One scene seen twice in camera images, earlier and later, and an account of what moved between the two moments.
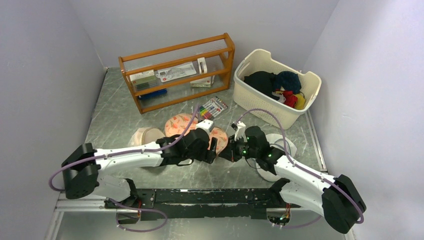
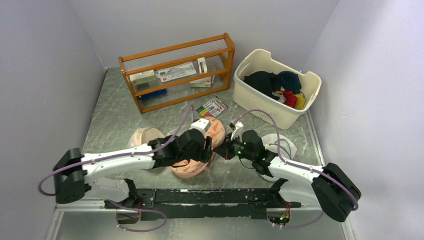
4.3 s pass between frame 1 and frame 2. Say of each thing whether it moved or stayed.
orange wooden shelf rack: stayed
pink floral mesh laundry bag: moved
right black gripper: stayed
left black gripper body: stayed
